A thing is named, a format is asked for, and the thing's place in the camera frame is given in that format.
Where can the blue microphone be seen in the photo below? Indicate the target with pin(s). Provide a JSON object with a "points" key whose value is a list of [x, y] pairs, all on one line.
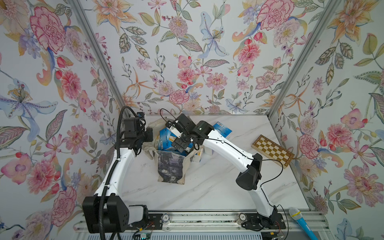
{"points": [[298, 217]]}

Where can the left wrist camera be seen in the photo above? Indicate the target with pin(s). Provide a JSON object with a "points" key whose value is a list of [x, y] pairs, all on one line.
{"points": [[141, 116]]}

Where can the blue barcode tissue pack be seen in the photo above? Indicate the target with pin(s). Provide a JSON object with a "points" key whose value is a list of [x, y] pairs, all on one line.
{"points": [[222, 129]]}

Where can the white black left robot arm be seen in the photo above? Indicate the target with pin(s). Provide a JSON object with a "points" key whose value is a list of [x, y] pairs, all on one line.
{"points": [[105, 212]]}

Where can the metal base rail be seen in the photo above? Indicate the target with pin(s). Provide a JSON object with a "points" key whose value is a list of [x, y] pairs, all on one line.
{"points": [[218, 225]]}

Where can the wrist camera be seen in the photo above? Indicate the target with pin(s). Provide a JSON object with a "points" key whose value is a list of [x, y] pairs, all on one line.
{"points": [[141, 116], [173, 127]]}

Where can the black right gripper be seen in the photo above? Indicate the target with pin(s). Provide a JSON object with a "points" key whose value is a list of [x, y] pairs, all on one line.
{"points": [[178, 143]]}

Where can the wooden chess board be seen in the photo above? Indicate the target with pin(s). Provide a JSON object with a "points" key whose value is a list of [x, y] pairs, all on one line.
{"points": [[272, 151]]}

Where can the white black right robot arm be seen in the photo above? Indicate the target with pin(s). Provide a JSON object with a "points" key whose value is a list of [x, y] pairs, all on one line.
{"points": [[250, 172]]}

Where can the purple tissue pack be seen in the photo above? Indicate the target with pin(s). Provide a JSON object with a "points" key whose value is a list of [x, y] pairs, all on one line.
{"points": [[208, 151]]}

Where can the cream canvas tote bag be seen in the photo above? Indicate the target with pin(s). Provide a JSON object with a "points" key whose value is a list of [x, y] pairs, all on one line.
{"points": [[171, 166]]}

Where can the blue white floral tissue pack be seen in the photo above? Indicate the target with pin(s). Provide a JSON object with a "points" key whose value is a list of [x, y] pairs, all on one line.
{"points": [[165, 140]]}

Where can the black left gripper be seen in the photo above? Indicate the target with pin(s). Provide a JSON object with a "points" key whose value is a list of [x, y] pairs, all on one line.
{"points": [[149, 136]]}

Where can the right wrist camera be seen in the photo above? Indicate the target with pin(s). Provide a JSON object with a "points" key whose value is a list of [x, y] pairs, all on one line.
{"points": [[173, 127]]}

